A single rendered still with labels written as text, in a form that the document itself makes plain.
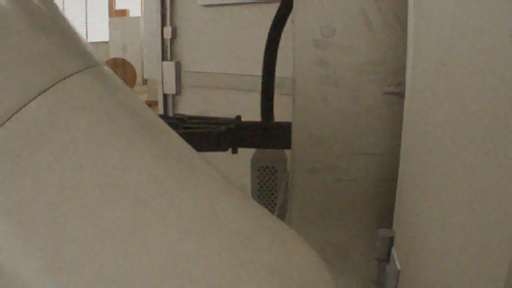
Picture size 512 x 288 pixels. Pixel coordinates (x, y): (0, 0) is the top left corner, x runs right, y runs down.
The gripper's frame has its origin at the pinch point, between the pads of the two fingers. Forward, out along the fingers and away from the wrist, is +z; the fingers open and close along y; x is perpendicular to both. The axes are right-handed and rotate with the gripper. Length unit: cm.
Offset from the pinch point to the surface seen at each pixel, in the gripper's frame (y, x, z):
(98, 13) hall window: -1128, 101, -651
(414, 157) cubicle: 29.0, 6.1, 10.2
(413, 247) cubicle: 31.0, 2.5, 10.2
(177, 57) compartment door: -74, 6, -36
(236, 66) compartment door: -64, 3, -16
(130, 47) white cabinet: -1036, -9, -501
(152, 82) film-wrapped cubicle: -720, -73, -308
